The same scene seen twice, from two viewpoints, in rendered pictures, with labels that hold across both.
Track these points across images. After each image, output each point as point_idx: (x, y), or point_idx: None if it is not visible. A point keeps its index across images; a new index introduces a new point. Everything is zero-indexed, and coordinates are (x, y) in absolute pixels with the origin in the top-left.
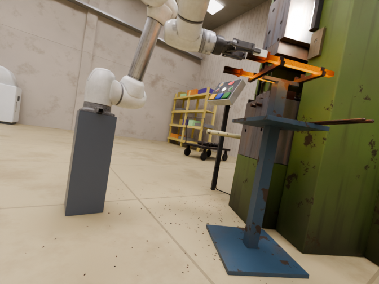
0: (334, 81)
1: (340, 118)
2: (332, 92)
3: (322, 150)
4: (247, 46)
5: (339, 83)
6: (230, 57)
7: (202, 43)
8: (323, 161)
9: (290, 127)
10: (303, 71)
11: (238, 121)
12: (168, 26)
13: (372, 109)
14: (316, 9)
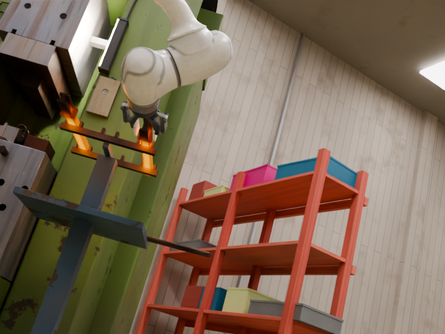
0: (123, 171)
1: None
2: (118, 185)
3: (92, 266)
4: (165, 127)
5: (126, 175)
6: (124, 114)
7: (153, 104)
8: (89, 282)
9: (115, 234)
10: (143, 161)
11: (43, 201)
12: (159, 68)
13: (123, 214)
14: (114, 45)
